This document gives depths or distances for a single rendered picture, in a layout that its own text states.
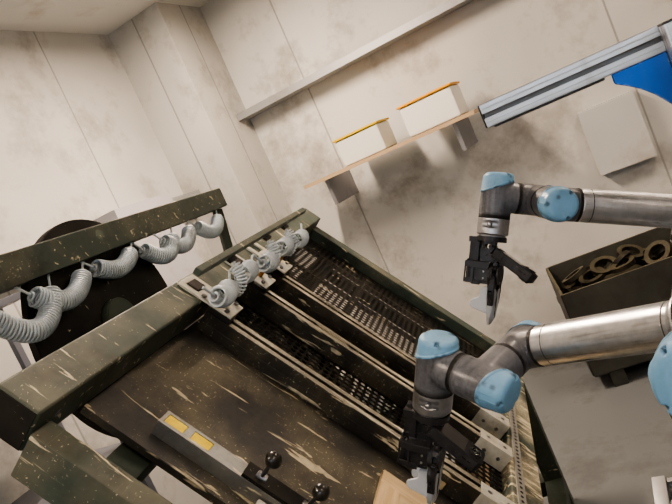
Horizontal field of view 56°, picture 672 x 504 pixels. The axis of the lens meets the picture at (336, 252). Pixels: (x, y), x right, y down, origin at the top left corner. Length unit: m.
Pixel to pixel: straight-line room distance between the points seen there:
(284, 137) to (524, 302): 2.59
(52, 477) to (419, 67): 4.66
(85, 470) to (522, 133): 4.58
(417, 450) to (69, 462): 0.65
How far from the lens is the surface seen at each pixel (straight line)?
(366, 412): 1.94
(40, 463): 1.37
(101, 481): 1.32
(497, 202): 1.55
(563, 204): 1.44
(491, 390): 1.12
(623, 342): 1.10
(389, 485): 1.82
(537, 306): 5.72
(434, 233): 5.66
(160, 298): 1.81
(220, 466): 1.51
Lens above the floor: 2.02
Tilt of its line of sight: 6 degrees down
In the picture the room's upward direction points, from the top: 24 degrees counter-clockwise
